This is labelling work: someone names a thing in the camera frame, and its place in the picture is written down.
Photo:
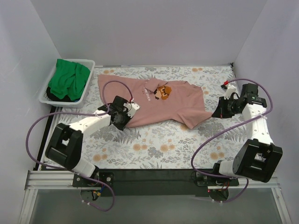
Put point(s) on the aluminium frame rail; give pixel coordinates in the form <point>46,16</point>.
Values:
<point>51,179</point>

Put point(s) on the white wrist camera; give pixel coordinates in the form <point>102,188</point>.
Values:
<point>228,88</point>
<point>132,108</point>

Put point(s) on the green t-shirt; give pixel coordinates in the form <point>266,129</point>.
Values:
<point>69,80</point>

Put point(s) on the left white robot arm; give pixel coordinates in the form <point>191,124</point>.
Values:
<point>65,145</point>

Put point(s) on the floral table mat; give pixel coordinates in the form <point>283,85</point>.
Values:
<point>168,144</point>

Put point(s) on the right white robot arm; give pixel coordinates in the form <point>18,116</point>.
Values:
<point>258,157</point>

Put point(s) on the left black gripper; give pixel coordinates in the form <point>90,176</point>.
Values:
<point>124,122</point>

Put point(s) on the black garment in basket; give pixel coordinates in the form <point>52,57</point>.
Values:
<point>52,97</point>

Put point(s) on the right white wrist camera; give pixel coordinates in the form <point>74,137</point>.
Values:
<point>228,88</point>

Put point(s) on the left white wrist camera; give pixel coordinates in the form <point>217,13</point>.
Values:
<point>132,108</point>

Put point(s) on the pink t-shirt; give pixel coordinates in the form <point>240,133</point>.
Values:
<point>159,100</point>

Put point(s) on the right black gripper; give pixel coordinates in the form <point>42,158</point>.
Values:
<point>220,108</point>

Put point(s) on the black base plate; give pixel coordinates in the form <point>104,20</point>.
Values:
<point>161,182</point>

